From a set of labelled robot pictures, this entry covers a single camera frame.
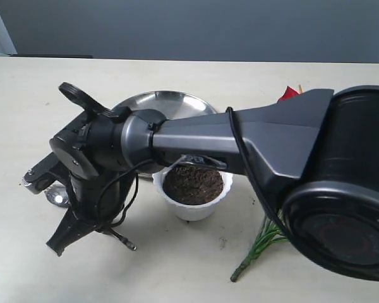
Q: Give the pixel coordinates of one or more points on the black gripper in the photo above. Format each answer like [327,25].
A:
[97,194]

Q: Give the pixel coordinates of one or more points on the silver metal spork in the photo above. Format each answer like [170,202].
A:
[57,195]

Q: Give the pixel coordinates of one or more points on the red artificial anthurium flower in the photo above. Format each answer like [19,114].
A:
[269,233]

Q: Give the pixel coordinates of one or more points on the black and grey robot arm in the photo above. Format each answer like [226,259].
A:
[313,162]

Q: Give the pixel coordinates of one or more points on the white scalloped plastic pot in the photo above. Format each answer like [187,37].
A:
[192,193]

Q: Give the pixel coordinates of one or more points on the round stainless steel plate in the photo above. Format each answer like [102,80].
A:
[170,101]

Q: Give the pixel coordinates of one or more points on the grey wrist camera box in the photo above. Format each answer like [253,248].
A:
[44,174]

